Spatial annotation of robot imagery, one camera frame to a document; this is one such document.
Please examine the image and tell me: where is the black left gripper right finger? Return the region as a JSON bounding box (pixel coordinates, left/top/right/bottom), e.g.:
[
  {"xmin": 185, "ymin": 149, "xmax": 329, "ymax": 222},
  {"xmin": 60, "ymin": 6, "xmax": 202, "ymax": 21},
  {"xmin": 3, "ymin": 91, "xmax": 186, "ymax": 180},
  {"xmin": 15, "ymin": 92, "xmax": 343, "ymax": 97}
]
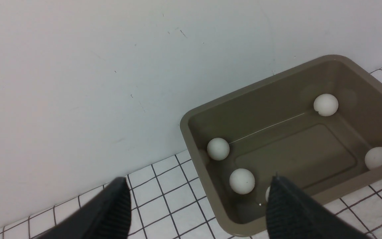
[{"xmin": 266, "ymin": 175, "xmax": 368, "ymax": 239}]

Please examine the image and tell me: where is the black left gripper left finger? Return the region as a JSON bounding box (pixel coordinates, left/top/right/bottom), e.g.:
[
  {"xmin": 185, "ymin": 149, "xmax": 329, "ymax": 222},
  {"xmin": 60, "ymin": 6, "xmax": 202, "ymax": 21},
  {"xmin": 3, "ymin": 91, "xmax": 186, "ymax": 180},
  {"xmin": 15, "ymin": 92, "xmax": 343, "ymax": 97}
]
[{"xmin": 38, "ymin": 177, "xmax": 132, "ymax": 239}]

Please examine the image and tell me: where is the white ping-pong ball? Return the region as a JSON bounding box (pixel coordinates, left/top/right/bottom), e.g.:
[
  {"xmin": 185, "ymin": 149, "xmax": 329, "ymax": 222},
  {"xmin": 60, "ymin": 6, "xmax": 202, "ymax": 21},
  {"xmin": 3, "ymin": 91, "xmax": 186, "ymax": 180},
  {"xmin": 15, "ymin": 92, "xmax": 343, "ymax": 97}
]
[
  {"xmin": 207, "ymin": 137, "xmax": 229, "ymax": 161},
  {"xmin": 265, "ymin": 186, "xmax": 270, "ymax": 202},
  {"xmin": 365, "ymin": 147, "xmax": 382, "ymax": 170},
  {"xmin": 229, "ymin": 168, "xmax": 256, "ymax": 195},
  {"xmin": 313, "ymin": 94, "xmax": 339, "ymax": 117}
]

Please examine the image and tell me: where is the white checkered tablecloth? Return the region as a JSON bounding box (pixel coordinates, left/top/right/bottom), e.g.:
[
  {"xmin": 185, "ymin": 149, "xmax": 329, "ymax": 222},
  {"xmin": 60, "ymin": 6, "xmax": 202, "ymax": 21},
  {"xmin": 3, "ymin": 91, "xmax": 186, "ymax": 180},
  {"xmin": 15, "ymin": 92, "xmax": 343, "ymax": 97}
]
[{"xmin": 0, "ymin": 60, "xmax": 382, "ymax": 239}]

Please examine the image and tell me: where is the olive plastic bin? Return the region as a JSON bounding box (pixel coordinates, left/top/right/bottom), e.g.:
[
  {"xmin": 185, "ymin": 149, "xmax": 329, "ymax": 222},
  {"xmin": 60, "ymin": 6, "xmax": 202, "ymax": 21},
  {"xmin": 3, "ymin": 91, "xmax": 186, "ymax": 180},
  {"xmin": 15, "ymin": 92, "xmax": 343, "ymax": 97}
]
[{"xmin": 180, "ymin": 55, "xmax": 382, "ymax": 237}]

